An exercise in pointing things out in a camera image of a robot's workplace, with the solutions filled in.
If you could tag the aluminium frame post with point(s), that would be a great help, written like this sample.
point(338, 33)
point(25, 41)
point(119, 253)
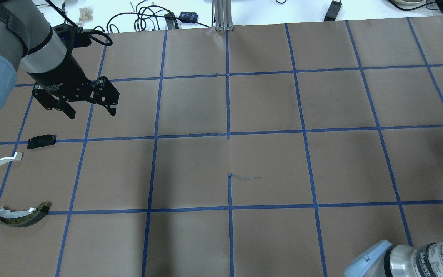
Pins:
point(222, 11)

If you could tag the small black plastic bracket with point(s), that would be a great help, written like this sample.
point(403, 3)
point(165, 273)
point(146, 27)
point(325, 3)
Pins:
point(40, 141)

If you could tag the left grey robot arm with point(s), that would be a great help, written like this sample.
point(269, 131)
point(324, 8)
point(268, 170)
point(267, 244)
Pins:
point(28, 42)

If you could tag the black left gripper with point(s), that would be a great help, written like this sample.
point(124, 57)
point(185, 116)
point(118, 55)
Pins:
point(60, 76)

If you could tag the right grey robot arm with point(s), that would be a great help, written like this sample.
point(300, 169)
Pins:
point(385, 260)

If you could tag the black power adapter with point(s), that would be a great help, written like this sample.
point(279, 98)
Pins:
point(333, 10)

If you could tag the blue patterned small box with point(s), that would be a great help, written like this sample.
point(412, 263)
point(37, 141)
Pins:
point(188, 17)

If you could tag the olive green brake shoe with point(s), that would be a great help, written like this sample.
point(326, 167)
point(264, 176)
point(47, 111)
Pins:
point(24, 218)

